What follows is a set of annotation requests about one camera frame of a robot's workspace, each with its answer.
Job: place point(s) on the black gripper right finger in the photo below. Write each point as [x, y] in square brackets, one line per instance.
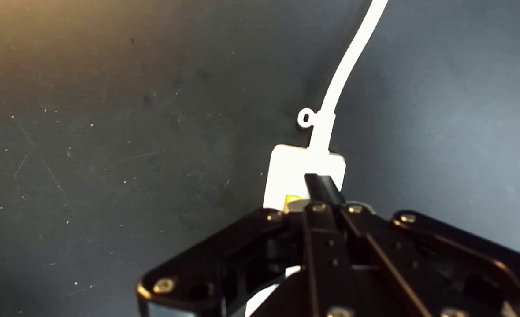
[423, 265]

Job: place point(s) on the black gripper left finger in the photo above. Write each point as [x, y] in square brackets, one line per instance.
[242, 265]

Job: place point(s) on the power strip rocker switch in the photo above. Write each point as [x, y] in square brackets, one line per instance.
[293, 203]

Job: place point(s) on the white power strip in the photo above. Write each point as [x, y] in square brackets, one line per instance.
[288, 168]

